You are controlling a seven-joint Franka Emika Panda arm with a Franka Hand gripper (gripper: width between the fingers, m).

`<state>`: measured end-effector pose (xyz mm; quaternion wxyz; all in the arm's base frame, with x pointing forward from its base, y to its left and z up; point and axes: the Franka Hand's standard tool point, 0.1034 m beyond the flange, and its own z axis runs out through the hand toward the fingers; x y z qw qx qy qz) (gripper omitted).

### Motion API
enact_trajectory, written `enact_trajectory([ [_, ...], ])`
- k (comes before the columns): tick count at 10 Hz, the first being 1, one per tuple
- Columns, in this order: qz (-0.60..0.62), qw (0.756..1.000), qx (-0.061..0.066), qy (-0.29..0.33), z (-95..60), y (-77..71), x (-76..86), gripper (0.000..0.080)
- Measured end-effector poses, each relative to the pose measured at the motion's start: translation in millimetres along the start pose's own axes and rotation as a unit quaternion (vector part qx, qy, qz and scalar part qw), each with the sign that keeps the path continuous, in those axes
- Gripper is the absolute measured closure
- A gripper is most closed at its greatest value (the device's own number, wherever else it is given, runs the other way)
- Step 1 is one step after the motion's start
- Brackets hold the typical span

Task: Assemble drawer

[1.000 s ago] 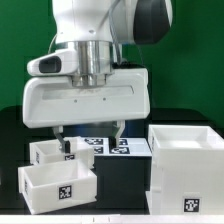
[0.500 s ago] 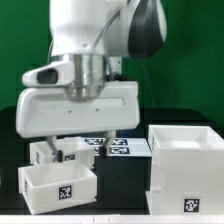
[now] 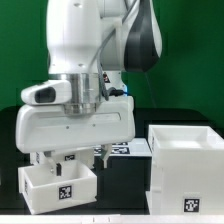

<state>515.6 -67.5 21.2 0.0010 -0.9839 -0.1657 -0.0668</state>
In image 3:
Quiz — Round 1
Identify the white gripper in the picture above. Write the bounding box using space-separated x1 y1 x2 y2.
15 96 135 176

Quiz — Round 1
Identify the white drawer tray front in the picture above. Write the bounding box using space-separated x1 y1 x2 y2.
18 160 97 214

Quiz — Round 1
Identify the white drawer tray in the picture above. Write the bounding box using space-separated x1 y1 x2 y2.
18 160 97 214
30 147 94 169

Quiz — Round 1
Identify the white drawer cabinet box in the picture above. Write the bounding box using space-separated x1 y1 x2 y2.
148 125 224 215

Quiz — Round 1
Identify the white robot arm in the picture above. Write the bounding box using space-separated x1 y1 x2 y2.
16 0 162 157

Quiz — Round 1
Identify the white drawer tray rear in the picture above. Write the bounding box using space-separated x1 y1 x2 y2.
30 147 94 169

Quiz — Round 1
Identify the white fiducial marker sheet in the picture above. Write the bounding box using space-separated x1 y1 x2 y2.
93 137 154 158

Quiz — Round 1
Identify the grey camera cable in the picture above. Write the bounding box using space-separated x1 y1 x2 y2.
96 0 141 102

